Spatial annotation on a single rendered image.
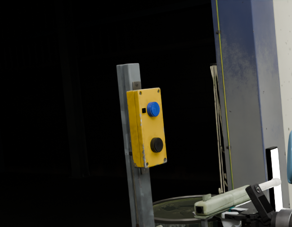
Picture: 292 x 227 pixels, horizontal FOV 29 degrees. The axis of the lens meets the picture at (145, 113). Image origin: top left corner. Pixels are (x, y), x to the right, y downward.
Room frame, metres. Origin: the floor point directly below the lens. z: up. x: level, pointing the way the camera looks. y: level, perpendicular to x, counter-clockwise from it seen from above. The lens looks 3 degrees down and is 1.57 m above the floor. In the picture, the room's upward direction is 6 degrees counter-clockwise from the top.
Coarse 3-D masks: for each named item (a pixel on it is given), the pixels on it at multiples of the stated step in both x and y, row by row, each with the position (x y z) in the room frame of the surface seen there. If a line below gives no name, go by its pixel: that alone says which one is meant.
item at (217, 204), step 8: (264, 184) 1.91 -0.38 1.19; (272, 184) 1.95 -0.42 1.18; (280, 184) 1.99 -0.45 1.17; (232, 192) 1.76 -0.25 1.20; (240, 192) 1.77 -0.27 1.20; (208, 200) 1.66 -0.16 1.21; (216, 200) 1.67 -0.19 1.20; (224, 200) 1.69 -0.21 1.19; (232, 200) 1.73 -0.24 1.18; (240, 200) 1.76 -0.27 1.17; (248, 200) 1.80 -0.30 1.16; (208, 208) 1.63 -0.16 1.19; (216, 208) 1.66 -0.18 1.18; (224, 208) 1.69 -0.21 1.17; (200, 216) 1.64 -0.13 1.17; (208, 216) 1.62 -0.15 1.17
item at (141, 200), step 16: (128, 64) 1.90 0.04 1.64; (128, 80) 1.90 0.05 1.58; (128, 128) 1.92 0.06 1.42; (128, 144) 1.92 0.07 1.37; (128, 160) 1.92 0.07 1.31; (128, 176) 1.93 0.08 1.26; (144, 176) 1.92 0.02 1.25; (144, 192) 1.91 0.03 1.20; (144, 208) 1.91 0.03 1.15; (144, 224) 1.90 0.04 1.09
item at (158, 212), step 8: (176, 200) 3.29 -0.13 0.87; (184, 200) 3.27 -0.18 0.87; (192, 200) 3.26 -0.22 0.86; (200, 200) 3.25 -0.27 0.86; (160, 208) 3.15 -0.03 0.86; (168, 208) 3.14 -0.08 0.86; (176, 208) 3.12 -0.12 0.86; (184, 208) 3.09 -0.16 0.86; (192, 208) 3.05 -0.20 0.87; (160, 216) 2.96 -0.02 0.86; (168, 216) 2.94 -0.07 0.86; (176, 216) 2.93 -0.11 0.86; (184, 216) 2.91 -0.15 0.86; (192, 216) 2.89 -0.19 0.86
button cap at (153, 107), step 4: (148, 104) 1.87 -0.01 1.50; (152, 104) 1.86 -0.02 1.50; (156, 104) 1.88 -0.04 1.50; (148, 108) 1.86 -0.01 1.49; (152, 108) 1.86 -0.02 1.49; (156, 108) 1.87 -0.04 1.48; (148, 112) 1.86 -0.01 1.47; (152, 112) 1.86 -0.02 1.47; (156, 112) 1.87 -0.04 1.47; (152, 116) 1.87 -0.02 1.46; (156, 116) 1.88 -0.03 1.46
